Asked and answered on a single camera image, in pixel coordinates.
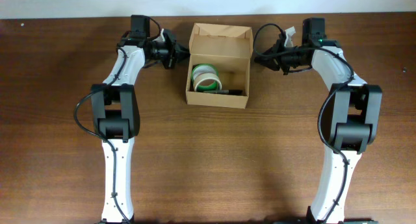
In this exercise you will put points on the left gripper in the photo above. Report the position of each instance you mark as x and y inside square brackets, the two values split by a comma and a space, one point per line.
[177, 51]

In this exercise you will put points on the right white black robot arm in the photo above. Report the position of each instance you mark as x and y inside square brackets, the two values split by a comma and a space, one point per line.
[347, 120]

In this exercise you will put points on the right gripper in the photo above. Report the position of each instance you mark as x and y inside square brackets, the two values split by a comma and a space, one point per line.
[273, 62]

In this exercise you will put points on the white masking tape roll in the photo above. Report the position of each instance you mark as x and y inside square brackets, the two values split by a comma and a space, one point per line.
[216, 83]

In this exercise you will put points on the green tape roll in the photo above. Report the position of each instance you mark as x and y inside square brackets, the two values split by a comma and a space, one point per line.
[200, 69]

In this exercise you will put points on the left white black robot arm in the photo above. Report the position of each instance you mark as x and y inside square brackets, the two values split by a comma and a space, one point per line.
[116, 117]

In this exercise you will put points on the black grey permanent marker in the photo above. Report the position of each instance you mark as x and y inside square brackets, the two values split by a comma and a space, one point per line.
[225, 92]

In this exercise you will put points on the brown cardboard box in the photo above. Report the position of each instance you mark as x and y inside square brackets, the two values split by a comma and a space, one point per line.
[227, 48]

